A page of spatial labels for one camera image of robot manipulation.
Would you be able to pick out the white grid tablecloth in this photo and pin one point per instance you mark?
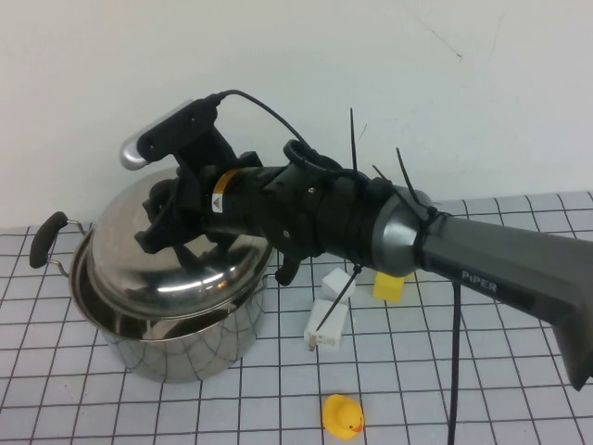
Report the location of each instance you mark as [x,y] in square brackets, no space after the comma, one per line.
[509,371]

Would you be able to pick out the white charger plug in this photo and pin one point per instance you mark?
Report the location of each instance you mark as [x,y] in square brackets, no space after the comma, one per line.
[336,324]

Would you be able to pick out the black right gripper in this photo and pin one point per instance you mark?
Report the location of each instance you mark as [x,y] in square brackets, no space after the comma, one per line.
[231,204]

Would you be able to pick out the stainless steel lid black knob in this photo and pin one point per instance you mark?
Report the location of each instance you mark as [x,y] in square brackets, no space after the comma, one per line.
[120,241]

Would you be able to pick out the white cube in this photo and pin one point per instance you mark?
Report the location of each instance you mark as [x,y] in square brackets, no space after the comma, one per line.
[334,283]

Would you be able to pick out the yellow rubber duck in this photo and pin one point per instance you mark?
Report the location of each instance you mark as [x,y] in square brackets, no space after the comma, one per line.
[342,414]

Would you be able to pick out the black zip tie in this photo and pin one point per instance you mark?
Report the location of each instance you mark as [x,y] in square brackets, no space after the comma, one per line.
[410,183]
[338,296]
[355,143]

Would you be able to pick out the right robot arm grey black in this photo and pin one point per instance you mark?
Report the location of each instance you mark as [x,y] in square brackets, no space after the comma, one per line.
[486,264]

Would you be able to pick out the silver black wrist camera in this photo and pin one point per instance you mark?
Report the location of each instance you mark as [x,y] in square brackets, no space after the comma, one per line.
[162,134]

